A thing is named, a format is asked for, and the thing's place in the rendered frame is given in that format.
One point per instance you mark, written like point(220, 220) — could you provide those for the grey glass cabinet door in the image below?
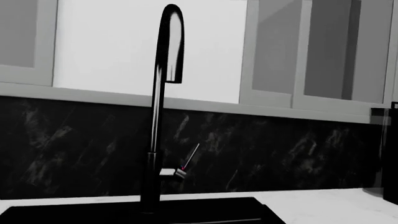
point(23, 42)
point(270, 51)
point(345, 53)

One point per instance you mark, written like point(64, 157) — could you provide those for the black kitchen sink basin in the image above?
point(140, 213)

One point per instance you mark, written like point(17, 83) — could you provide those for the black appliance block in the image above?
point(388, 151)

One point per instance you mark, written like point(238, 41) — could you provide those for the black gooseneck sink spout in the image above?
point(158, 98)

